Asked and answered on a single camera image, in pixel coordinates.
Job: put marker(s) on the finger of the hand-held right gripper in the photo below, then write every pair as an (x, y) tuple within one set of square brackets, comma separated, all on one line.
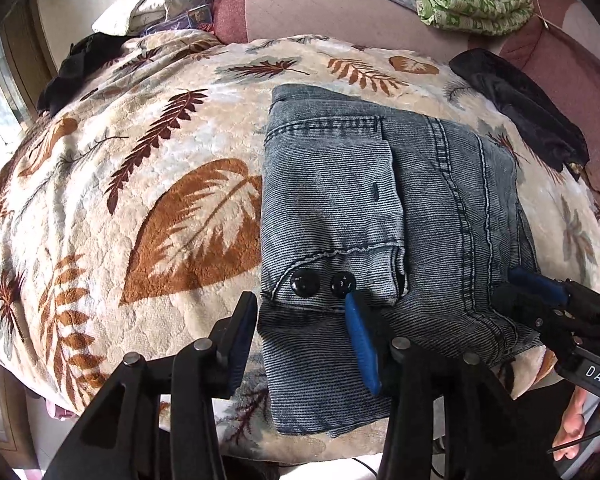
[(517, 302), (535, 282)]

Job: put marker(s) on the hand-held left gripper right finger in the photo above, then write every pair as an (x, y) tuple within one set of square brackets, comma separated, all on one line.
[(362, 345)]

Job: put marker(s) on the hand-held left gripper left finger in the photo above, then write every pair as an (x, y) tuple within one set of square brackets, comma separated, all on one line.
[(240, 340)]

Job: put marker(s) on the blue denim jacket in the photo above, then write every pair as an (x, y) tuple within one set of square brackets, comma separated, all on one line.
[(330, 185)]

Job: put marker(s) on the person's right hand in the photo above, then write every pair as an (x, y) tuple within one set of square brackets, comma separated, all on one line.
[(572, 425)]

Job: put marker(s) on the black shiny garment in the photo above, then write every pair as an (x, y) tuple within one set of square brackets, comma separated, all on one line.
[(520, 100)]

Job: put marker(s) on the pink object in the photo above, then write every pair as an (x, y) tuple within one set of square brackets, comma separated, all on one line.
[(60, 410)]

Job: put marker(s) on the leaf printed blanket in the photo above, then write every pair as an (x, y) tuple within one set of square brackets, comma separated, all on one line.
[(130, 135)]

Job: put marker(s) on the black crumpled cloth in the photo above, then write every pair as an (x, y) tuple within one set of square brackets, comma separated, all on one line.
[(80, 67)]

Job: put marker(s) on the purple printed item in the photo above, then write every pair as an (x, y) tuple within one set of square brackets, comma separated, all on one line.
[(190, 20)]

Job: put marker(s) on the pink sofa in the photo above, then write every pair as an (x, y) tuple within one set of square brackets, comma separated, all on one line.
[(330, 15)]

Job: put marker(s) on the white pillow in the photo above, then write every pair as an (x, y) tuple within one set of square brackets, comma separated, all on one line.
[(120, 17)]

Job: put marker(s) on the wooden window frame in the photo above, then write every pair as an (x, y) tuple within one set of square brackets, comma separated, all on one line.
[(30, 50)]

